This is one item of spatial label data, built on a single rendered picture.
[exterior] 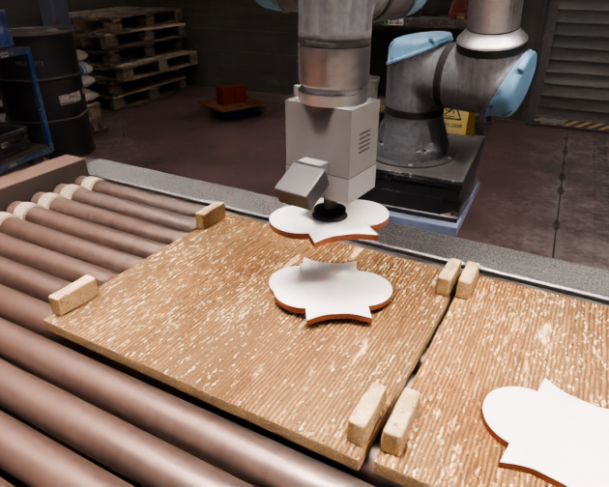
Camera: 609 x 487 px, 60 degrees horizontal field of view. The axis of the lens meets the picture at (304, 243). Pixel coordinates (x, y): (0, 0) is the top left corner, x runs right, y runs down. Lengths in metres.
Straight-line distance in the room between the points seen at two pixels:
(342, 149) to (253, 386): 0.26
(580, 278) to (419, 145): 0.41
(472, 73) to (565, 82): 4.32
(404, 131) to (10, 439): 0.81
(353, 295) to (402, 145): 0.48
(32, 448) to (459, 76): 0.83
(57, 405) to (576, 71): 5.02
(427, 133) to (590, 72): 4.27
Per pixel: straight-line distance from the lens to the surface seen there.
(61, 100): 4.27
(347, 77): 0.55
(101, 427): 0.56
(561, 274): 0.84
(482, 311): 0.68
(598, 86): 5.29
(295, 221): 0.62
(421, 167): 1.05
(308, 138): 0.58
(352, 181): 0.57
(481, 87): 0.98
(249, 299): 0.67
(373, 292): 0.65
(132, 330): 0.64
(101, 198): 1.06
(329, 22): 0.54
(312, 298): 0.64
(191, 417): 0.55
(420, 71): 1.02
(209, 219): 0.85
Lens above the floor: 1.31
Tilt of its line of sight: 28 degrees down
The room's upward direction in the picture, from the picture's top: straight up
